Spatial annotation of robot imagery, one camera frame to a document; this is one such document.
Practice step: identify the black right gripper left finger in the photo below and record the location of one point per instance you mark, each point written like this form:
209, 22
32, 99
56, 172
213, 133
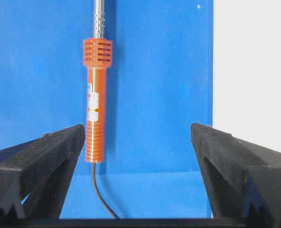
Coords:
35, 176

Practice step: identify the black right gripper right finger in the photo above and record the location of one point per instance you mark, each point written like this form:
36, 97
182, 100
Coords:
242, 179

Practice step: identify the red soldering iron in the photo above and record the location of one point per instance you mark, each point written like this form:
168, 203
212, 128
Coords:
97, 58

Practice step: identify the blue table cloth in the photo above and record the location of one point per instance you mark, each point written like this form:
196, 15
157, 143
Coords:
158, 86

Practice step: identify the white rectangular board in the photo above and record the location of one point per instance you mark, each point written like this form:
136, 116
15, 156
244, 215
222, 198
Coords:
247, 70

